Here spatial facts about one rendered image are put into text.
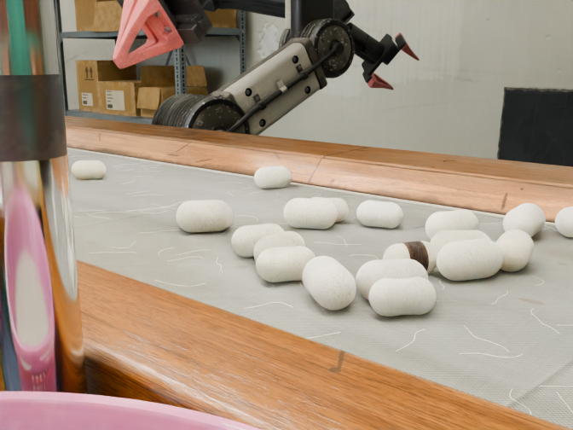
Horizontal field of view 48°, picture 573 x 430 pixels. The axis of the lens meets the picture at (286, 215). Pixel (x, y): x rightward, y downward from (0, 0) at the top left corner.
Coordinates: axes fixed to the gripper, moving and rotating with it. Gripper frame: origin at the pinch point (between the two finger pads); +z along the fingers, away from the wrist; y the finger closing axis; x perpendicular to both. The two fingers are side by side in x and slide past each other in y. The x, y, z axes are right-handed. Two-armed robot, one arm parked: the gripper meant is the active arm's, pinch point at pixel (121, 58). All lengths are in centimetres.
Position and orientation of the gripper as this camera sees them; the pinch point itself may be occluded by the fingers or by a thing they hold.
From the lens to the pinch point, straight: 73.4
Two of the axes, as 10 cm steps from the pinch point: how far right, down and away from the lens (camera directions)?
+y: 7.7, 1.7, -6.2
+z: -5.0, 7.7, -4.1
